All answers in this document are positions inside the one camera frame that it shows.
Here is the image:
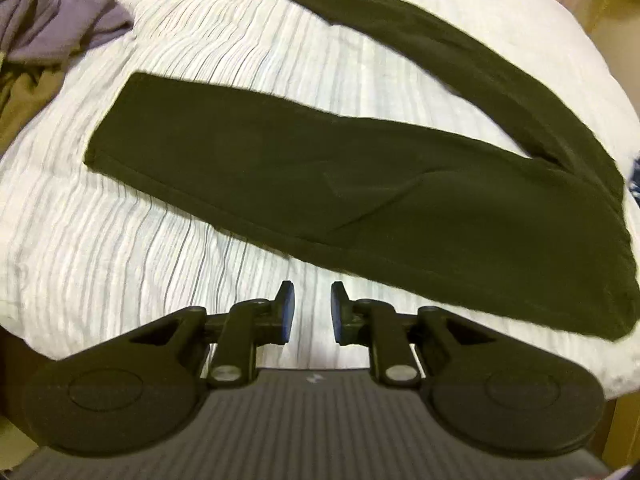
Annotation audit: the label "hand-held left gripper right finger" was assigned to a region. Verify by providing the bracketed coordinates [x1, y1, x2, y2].
[330, 281, 502, 387]

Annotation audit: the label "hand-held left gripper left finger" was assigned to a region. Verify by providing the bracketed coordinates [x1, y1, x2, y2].
[127, 280, 297, 387]

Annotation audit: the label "dark olive pants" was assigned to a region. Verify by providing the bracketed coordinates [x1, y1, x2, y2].
[84, 0, 640, 344]

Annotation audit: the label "white striped bedspread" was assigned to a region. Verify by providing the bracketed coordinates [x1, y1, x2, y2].
[0, 0, 640, 402]

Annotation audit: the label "brown cloth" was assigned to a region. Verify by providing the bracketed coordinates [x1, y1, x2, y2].
[0, 62, 69, 154]

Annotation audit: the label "purple cloth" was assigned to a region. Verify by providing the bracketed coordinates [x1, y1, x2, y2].
[0, 0, 135, 69]

